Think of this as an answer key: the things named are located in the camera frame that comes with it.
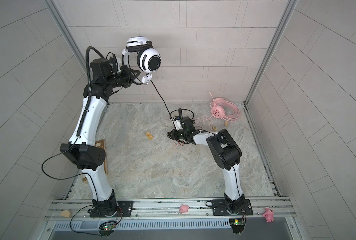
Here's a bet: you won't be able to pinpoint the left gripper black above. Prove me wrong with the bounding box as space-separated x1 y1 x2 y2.
103 66 140 91

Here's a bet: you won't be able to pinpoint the black white headphones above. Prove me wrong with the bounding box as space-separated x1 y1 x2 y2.
121 36 162 85

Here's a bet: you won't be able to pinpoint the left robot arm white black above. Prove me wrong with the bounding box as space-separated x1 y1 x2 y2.
60 66 140 218

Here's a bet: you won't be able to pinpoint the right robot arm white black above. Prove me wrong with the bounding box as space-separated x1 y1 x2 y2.
167 117 246 215

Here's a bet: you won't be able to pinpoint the pink headphones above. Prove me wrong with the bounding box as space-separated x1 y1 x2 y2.
209 92 241 122

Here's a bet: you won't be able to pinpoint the small wooden block centre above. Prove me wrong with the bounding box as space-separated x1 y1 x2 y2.
145 132 154 140

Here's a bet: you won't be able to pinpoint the wooden chessboard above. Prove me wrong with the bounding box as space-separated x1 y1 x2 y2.
95 139 109 177

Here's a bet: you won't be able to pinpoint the pink pig toy centre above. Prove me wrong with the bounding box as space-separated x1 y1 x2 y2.
179 204 189 214

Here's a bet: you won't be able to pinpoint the pink pig toy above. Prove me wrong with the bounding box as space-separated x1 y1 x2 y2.
179 204 189 214
262 207 274 223

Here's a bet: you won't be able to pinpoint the right circuit board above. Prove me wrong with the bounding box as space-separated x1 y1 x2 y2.
229 219 246 234

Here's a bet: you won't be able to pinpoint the circuit board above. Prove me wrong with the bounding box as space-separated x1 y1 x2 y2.
229 219 246 234
99 221 117 231

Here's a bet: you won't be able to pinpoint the pink pig toy right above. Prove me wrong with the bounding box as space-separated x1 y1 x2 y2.
262 207 274 223

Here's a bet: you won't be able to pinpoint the left circuit board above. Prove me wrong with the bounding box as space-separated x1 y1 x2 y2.
99 221 117 231

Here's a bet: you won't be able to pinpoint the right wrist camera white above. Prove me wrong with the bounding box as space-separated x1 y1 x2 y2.
173 116 183 131

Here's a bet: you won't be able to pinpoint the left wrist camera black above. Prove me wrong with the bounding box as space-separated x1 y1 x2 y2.
90 57 119 79

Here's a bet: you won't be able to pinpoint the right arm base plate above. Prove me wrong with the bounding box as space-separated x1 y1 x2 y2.
210 199 253 216

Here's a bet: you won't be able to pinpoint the aluminium rail frame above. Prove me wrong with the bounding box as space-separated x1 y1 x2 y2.
44 197 296 221

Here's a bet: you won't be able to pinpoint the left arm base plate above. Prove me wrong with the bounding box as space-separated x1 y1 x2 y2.
88 200 134 218

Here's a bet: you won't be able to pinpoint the left arm loose black cable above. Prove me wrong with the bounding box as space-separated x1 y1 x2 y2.
41 146 92 181

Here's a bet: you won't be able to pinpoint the beige wooden piece on rail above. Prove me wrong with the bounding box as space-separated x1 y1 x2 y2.
60 210 72 218

